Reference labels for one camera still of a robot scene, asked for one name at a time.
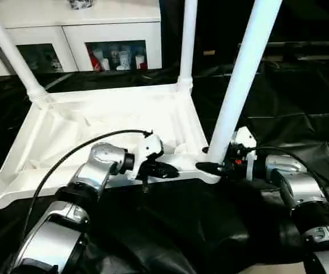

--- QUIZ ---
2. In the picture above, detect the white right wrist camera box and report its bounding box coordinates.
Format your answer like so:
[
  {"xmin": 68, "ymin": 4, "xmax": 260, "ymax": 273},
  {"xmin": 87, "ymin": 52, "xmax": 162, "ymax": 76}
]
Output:
[{"xmin": 233, "ymin": 126, "xmax": 258, "ymax": 181}]

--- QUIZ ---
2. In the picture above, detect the white plastic table top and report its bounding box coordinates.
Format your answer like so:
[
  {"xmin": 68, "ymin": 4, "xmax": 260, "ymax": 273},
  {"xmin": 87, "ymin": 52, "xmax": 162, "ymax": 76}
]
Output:
[{"xmin": 0, "ymin": 80, "xmax": 228, "ymax": 211}]

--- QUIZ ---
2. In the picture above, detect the long dark metal bar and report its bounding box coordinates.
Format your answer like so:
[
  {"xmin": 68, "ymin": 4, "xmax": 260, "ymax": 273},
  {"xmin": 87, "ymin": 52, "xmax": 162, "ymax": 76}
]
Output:
[{"xmin": 237, "ymin": 41, "xmax": 329, "ymax": 49}]

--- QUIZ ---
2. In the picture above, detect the red bottle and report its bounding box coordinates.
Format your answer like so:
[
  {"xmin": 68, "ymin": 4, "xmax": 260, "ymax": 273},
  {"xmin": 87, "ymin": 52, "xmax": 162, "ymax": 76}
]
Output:
[{"xmin": 88, "ymin": 46, "xmax": 103, "ymax": 71}]

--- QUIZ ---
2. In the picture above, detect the black shiny mat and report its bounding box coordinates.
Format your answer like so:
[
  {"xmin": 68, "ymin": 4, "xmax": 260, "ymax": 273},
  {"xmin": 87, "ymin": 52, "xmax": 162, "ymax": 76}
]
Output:
[{"xmin": 0, "ymin": 65, "xmax": 329, "ymax": 274}]

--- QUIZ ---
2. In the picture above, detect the white glass-door cabinet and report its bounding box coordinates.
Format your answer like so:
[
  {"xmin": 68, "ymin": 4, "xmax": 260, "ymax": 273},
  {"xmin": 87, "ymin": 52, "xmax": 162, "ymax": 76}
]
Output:
[{"xmin": 0, "ymin": 0, "xmax": 163, "ymax": 77}]

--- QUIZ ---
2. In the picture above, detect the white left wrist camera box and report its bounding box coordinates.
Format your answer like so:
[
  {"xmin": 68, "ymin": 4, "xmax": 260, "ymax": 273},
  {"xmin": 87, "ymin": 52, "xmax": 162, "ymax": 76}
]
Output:
[{"xmin": 129, "ymin": 132, "xmax": 165, "ymax": 181}]

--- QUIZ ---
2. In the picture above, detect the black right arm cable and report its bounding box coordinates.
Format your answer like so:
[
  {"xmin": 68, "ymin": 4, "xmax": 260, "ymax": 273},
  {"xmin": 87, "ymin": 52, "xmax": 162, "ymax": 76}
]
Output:
[{"xmin": 246, "ymin": 145, "xmax": 329, "ymax": 201}]

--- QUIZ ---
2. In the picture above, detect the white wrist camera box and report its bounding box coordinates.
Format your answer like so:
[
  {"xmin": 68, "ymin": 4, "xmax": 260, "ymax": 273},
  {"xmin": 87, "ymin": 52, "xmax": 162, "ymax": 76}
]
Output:
[
  {"xmin": 233, "ymin": 126, "xmax": 258, "ymax": 181},
  {"xmin": 129, "ymin": 132, "xmax": 165, "ymax": 181}
]

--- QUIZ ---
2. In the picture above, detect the patterned mug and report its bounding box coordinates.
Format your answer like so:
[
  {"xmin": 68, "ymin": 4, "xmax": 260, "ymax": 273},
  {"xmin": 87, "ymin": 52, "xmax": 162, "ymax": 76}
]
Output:
[{"xmin": 66, "ymin": 0, "xmax": 93, "ymax": 10}]

